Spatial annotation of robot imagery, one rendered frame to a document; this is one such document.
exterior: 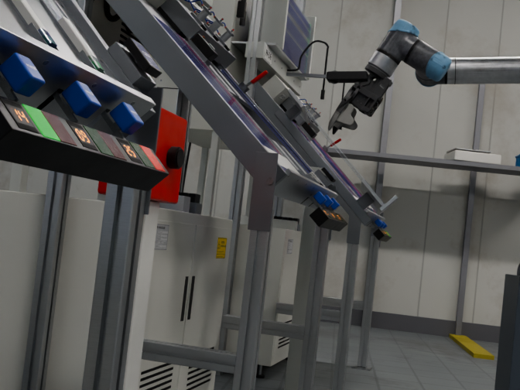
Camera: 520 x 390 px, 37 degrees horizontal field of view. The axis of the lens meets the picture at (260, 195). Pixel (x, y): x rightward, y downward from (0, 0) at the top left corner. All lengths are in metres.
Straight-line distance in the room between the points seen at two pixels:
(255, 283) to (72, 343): 0.48
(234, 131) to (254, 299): 0.38
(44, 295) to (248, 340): 0.50
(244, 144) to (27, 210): 0.56
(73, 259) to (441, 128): 4.46
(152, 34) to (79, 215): 0.46
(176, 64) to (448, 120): 4.37
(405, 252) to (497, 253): 0.67
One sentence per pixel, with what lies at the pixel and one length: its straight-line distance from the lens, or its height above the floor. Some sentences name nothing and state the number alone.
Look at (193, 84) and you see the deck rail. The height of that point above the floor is 0.91.
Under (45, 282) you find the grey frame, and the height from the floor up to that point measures 0.42.
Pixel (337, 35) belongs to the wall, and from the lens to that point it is 6.14.
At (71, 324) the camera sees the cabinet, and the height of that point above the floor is 0.33.
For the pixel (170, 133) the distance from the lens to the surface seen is 1.40.
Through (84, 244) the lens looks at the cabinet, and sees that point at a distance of 1.88.
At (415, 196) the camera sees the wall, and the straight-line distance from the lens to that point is 5.97.
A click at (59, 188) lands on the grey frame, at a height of 0.64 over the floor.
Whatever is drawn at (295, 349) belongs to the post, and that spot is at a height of 0.22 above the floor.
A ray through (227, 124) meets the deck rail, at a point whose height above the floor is 0.82.
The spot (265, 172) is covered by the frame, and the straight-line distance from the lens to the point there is 1.69.
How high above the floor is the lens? 0.58
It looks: 3 degrees up
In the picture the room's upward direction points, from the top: 6 degrees clockwise
